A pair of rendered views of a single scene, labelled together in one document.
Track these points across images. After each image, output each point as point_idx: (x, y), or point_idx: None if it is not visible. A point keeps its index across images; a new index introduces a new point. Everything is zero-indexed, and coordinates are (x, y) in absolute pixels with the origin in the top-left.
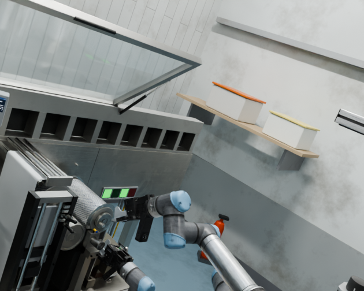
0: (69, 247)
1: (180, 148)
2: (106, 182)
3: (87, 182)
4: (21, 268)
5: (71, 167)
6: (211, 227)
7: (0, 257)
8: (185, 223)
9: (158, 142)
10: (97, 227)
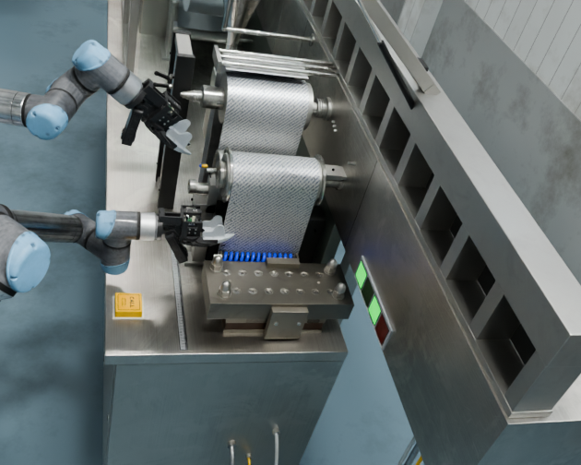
0: None
1: (513, 375)
2: (367, 249)
3: (355, 217)
4: None
5: (351, 165)
6: (42, 102)
7: None
8: (65, 79)
9: (447, 255)
10: (215, 175)
